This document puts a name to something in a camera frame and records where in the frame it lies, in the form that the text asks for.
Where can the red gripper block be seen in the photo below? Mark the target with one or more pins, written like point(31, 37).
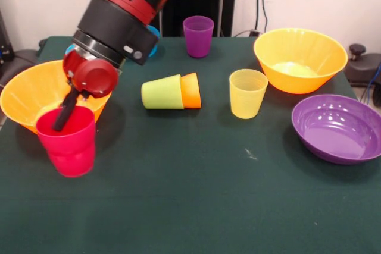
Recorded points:
point(95, 78)

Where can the red cup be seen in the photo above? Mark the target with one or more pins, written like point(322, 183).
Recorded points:
point(71, 153)

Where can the large orange bowl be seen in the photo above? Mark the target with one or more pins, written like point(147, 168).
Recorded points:
point(18, 99)
point(297, 48)

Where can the light blue opaque bowl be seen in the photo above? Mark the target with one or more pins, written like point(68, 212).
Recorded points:
point(71, 48)

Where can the green cup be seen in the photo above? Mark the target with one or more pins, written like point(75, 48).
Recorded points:
point(160, 93)

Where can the translucent blue bowl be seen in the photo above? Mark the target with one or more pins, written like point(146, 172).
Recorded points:
point(154, 32)

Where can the orange cup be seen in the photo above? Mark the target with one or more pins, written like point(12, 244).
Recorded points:
point(192, 93)

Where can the purple cup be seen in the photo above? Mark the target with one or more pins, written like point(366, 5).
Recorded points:
point(198, 43)

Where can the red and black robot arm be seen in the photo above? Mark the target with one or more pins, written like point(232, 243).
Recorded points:
point(125, 28)

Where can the black equipment rack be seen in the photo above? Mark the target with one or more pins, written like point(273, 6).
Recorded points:
point(6, 43)

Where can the dark green tablecloth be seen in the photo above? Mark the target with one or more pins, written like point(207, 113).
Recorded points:
point(178, 191)

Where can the yellow cup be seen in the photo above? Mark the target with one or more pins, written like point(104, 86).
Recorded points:
point(247, 99)

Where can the purple bowl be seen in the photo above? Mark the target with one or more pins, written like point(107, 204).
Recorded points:
point(336, 135)

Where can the black clamp mount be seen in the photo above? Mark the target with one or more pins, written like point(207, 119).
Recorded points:
point(366, 66)

